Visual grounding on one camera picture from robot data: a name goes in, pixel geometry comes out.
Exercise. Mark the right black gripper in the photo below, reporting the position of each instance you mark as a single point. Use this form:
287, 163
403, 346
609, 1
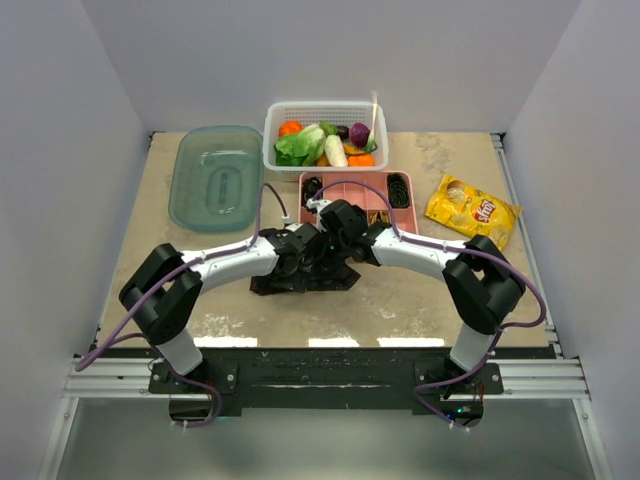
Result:
327, 260

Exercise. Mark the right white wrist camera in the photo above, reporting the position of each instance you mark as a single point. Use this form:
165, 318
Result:
315, 206

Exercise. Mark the teal transparent container lid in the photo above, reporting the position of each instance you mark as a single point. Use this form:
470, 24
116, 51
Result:
217, 174

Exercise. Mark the white plastic basket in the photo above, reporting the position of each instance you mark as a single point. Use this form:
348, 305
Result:
306, 112

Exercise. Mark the dark eggplant toy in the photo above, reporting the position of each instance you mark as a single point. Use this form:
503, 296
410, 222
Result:
343, 132

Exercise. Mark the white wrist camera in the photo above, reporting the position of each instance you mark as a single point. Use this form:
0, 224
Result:
315, 206
290, 226

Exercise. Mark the yellow chips bag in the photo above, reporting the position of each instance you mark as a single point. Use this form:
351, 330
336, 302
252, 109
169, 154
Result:
471, 211

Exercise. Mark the white daikon radish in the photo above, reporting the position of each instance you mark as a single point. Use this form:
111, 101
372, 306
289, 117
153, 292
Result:
334, 151

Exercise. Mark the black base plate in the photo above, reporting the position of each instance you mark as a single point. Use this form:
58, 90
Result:
322, 378

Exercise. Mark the dark patterned necktie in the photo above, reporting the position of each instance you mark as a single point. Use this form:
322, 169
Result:
317, 279

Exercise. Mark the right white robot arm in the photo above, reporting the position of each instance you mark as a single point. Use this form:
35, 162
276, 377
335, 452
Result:
483, 286

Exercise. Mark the orange pumpkin toy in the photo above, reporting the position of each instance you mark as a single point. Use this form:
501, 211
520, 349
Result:
289, 128

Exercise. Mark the rolled black tie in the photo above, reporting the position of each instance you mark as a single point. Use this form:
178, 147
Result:
398, 191
310, 187

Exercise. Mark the pink divided organizer tray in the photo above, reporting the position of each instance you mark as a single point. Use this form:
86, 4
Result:
367, 190

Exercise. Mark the green onion stalk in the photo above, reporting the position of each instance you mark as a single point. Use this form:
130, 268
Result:
371, 144

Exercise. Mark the rolled black tie left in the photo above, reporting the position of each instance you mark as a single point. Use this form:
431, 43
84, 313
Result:
310, 187

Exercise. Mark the purple onion toy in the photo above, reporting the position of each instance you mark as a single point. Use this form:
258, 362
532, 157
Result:
359, 135

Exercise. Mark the green lettuce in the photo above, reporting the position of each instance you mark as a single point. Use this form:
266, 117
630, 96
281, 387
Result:
300, 149

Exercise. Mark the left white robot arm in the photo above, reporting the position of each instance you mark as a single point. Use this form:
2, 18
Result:
162, 293

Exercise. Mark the rolled yellow tie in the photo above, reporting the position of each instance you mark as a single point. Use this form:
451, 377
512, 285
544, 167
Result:
378, 217

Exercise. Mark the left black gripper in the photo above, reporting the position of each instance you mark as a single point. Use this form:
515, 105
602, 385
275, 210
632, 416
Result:
304, 266

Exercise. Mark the rolled black tie right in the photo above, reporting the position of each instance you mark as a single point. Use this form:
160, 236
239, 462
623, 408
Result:
398, 191

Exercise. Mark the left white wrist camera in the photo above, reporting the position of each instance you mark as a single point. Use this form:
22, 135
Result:
290, 226

